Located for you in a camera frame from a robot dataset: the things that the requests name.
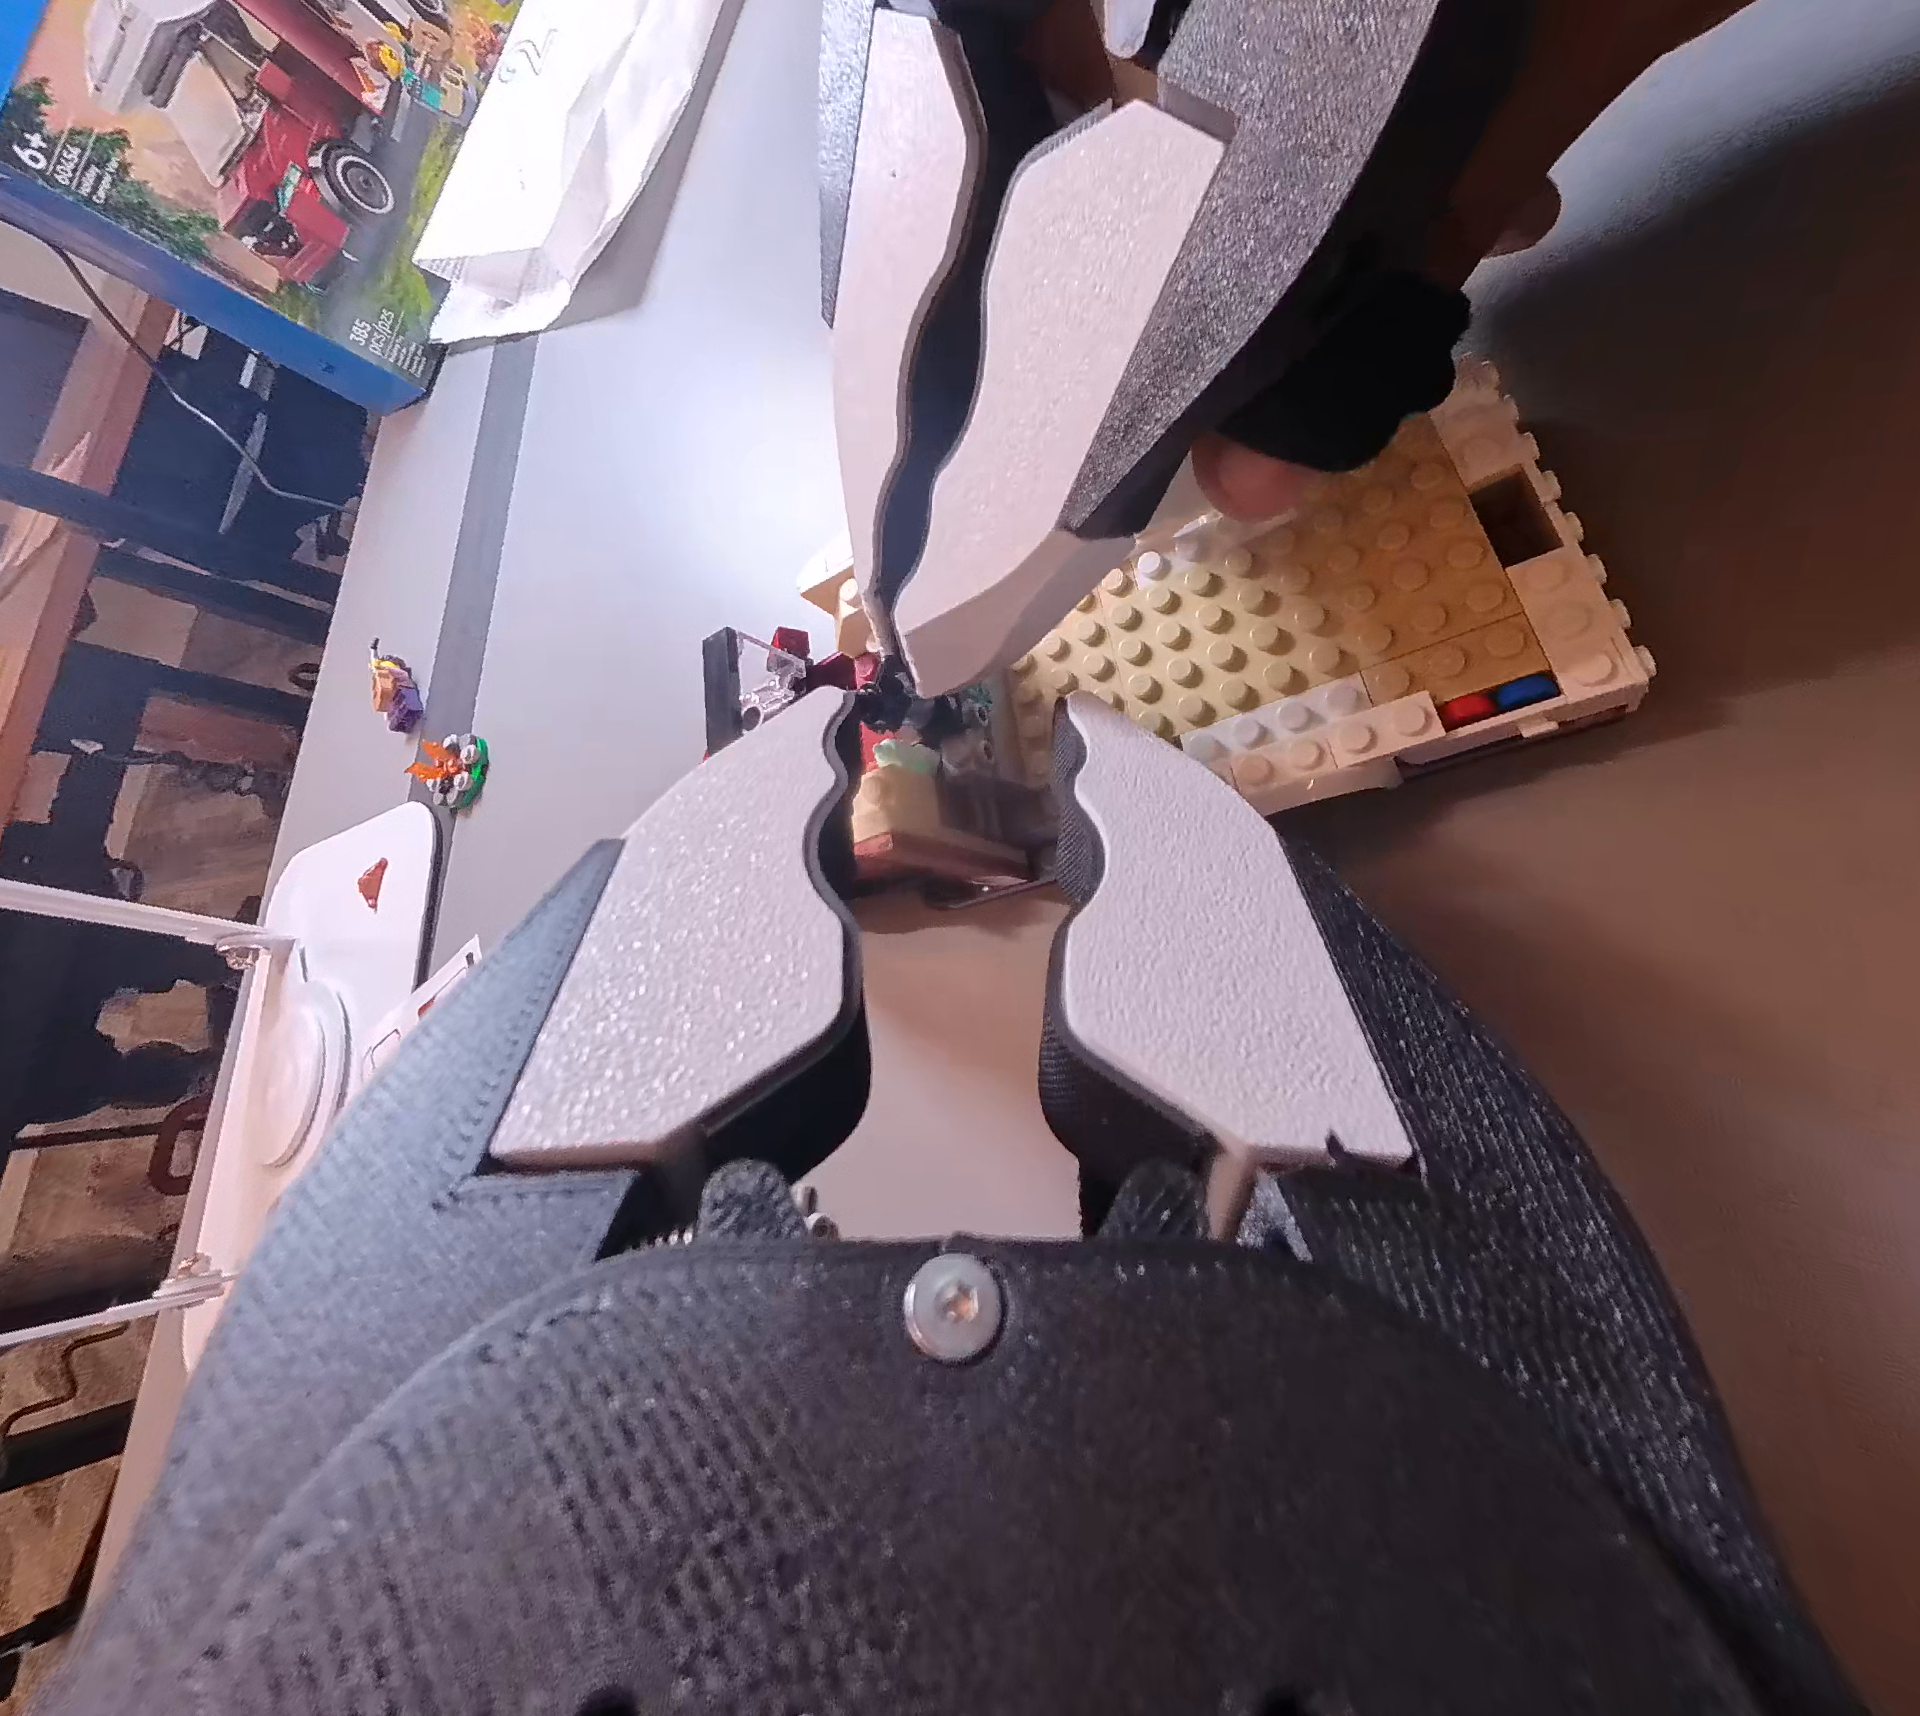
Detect brick campfire build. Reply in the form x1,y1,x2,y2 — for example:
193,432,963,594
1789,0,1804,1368
402,733,494,816

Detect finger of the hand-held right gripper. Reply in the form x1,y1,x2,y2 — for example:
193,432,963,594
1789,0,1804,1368
829,2,996,638
894,99,1240,698

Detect blue brick set box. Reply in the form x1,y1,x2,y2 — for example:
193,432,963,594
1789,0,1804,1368
0,0,561,417

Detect tan white red brick vehicle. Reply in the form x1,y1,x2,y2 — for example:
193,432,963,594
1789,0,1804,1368
701,356,1654,911

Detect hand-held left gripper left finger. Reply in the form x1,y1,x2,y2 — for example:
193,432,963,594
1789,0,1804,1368
485,690,875,1239

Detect white paper bag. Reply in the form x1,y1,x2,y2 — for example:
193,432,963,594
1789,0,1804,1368
411,0,814,348

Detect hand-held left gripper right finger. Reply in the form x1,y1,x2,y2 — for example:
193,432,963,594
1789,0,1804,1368
1042,693,1420,1242

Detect grey desk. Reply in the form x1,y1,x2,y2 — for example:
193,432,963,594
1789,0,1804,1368
90,0,1920,1716

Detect person's right hand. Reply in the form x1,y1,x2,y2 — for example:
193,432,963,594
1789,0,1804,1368
1196,164,1564,517

